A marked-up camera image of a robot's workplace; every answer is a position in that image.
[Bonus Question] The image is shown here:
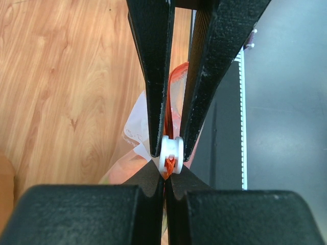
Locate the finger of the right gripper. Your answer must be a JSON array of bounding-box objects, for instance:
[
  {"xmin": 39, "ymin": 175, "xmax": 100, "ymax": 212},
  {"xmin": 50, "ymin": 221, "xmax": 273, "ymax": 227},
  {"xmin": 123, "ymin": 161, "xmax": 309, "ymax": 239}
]
[
  {"xmin": 180, "ymin": 0, "xmax": 270, "ymax": 161},
  {"xmin": 127, "ymin": 1, "xmax": 175, "ymax": 157}
]

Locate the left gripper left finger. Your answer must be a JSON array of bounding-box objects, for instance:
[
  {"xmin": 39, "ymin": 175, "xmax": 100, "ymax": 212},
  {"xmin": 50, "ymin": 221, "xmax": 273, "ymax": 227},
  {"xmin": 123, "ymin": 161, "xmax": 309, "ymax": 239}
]
[{"xmin": 1, "ymin": 162, "xmax": 164, "ymax": 244}]

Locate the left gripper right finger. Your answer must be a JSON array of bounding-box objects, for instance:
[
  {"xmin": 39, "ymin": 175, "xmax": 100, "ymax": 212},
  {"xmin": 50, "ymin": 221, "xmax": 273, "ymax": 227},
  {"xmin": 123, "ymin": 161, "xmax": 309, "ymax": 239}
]
[{"xmin": 166, "ymin": 167, "xmax": 324, "ymax": 244}]

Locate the clear zip bag orange seal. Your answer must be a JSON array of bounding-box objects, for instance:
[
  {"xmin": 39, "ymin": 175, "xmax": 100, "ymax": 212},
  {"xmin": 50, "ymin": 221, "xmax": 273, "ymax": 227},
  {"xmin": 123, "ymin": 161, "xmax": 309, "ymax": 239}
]
[{"xmin": 99, "ymin": 62, "xmax": 194, "ymax": 184}]

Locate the orange plastic basket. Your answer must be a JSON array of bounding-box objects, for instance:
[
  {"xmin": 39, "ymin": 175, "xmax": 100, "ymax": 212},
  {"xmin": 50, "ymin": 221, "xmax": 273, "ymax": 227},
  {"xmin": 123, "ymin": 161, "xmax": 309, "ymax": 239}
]
[{"xmin": 0, "ymin": 152, "xmax": 15, "ymax": 233}]

